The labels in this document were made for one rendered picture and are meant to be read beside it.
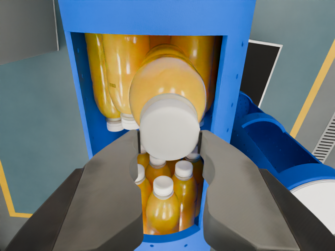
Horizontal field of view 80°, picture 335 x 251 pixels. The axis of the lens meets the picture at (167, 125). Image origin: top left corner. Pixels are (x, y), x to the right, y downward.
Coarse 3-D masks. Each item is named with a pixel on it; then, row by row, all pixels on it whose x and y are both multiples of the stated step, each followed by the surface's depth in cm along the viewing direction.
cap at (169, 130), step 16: (160, 112) 12; (176, 112) 12; (192, 112) 13; (144, 128) 12; (160, 128) 12; (176, 128) 12; (192, 128) 12; (144, 144) 13; (160, 144) 13; (176, 144) 13; (192, 144) 13
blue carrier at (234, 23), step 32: (64, 0) 23; (96, 0) 20; (128, 0) 19; (160, 0) 19; (192, 0) 20; (224, 0) 21; (64, 32) 29; (96, 32) 22; (128, 32) 21; (160, 32) 21; (192, 32) 21; (224, 32) 23; (224, 64) 25; (224, 96) 27; (96, 128) 43; (224, 128) 31
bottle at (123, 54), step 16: (112, 48) 29; (128, 48) 28; (144, 48) 30; (112, 64) 30; (128, 64) 29; (112, 80) 31; (128, 80) 30; (112, 96) 33; (128, 96) 32; (128, 112) 34
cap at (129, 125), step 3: (123, 120) 36; (126, 120) 36; (123, 123) 36; (126, 123) 36; (129, 123) 36; (132, 123) 36; (135, 123) 36; (123, 126) 37; (126, 126) 36; (129, 126) 36; (132, 126) 36; (135, 126) 36; (138, 126) 36; (129, 129) 36
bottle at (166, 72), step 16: (160, 48) 24; (176, 48) 25; (144, 64) 18; (160, 64) 16; (176, 64) 16; (192, 64) 21; (144, 80) 15; (160, 80) 15; (176, 80) 15; (192, 80) 16; (144, 96) 15; (160, 96) 14; (176, 96) 14; (192, 96) 15; (144, 112) 14
